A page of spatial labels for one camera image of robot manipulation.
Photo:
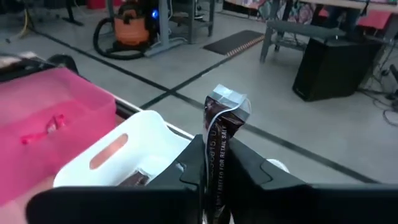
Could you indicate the black speaker box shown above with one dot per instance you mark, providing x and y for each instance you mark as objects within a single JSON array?
[{"x": 332, "y": 68}]

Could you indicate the black floor mat orange edge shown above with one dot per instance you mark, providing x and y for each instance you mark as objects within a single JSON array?
[{"x": 230, "y": 43}]

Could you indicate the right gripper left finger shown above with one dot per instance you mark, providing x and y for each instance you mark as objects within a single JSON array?
[{"x": 124, "y": 205}]

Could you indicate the red KitKat mini bar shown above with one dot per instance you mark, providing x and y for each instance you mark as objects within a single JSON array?
[{"x": 43, "y": 129}]

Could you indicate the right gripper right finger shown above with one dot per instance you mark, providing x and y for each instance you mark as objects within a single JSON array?
[{"x": 295, "y": 205}]

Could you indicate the pink-red translucent plastic basket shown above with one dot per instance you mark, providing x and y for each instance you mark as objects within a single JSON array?
[{"x": 62, "y": 93}]

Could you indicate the grey metal bench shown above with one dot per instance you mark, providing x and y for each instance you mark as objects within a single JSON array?
[{"x": 304, "y": 29}]

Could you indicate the dark chocolate mini bar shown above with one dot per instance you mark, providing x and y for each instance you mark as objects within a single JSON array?
[
  {"x": 136, "y": 179},
  {"x": 217, "y": 124}
]

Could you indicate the orange shop vacuum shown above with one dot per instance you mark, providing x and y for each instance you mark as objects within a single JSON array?
[
  {"x": 124, "y": 57},
  {"x": 132, "y": 31}
]

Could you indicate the white plastic basket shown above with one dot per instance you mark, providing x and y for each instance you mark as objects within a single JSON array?
[{"x": 140, "y": 140}]

